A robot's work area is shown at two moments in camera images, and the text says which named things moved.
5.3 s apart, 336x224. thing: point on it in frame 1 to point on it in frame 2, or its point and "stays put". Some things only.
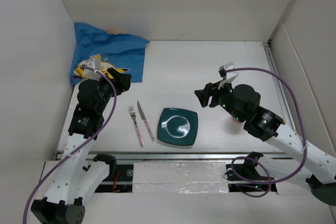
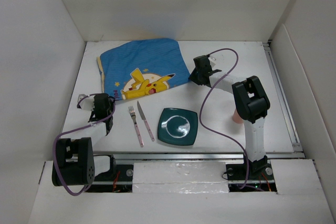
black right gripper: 210,89 to 192,77
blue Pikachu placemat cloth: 124,53 to 142,66
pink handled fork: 132,112 stays put
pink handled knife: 145,121 stays put
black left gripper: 120,81 to 111,105
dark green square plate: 178,126 stays put
